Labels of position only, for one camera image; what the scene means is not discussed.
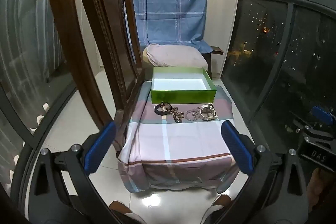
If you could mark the person's right hand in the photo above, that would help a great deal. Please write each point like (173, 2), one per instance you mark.
(324, 187)

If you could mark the white wristwatch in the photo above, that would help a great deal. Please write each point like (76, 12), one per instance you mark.
(207, 115)

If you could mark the carved brown wooden chair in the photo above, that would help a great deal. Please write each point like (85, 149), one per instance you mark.
(65, 29)

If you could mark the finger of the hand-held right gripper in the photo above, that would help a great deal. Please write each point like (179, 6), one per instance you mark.
(321, 112)

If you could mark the person's right foot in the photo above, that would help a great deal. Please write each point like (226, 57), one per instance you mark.
(219, 204)

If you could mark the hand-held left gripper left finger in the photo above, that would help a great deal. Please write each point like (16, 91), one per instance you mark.
(102, 146)

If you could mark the glass door with curtain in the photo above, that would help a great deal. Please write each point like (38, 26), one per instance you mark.
(26, 43)

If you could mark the green cardboard box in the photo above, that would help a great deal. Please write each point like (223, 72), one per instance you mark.
(183, 96)

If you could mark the pink striped cloth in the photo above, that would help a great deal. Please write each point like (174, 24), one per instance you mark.
(178, 140)

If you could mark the black wristband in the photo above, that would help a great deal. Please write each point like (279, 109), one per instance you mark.
(158, 109)

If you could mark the blue plaid bed sheet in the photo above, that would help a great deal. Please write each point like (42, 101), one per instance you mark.
(162, 8)

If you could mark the pink cushion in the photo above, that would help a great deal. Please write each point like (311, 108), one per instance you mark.
(176, 56)

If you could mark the dark framed glass window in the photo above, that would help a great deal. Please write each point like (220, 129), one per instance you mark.
(275, 56)

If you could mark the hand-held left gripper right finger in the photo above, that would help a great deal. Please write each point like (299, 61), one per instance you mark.
(236, 146)

